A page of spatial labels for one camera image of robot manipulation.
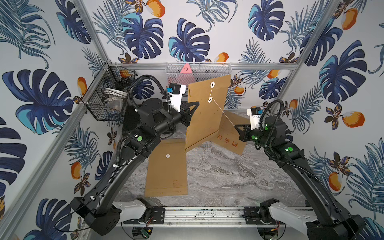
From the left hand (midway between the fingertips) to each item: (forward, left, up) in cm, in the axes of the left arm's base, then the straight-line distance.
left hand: (197, 99), depth 55 cm
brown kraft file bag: (-7, +17, -50) cm, 53 cm away
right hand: (+4, -19, -18) cm, 26 cm away
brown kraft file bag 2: (+18, -21, -48) cm, 56 cm away
